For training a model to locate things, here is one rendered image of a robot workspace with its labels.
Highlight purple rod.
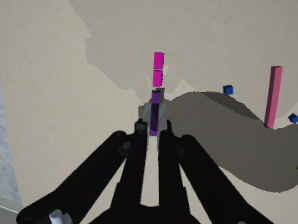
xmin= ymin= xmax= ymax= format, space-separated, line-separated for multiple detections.
xmin=149 ymin=90 xmax=160 ymax=136

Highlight magenta block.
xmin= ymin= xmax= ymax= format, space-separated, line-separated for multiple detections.
xmin=153 ymin=70 xmax=162 ymax=87
xmin=154 ymin=52 xmax=163 ymax=70

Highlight small blue cube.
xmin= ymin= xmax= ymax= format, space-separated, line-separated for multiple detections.
xmin=288 ymin=113 xmax=298 ymax=124
xmin=223 ymin=85 xmax=233 ymax=95

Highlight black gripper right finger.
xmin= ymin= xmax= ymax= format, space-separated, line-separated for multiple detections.
xmin=157 ymin=103 xmax=274 ymax=224

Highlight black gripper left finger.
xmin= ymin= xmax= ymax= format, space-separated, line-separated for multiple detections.
xmin=16 ymin=102 xmax=151 ymax=224

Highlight pink rod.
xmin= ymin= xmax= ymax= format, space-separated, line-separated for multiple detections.
xmin=263 ymin=66 xmax=283 ymax=129

